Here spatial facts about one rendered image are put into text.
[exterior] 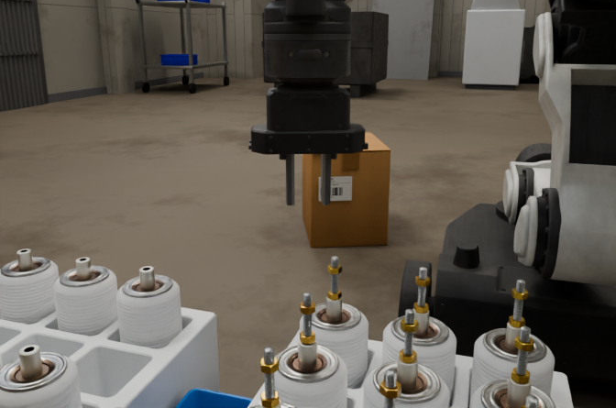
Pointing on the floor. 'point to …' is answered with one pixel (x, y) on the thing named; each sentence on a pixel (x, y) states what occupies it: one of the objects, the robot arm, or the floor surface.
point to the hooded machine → (493, 36)
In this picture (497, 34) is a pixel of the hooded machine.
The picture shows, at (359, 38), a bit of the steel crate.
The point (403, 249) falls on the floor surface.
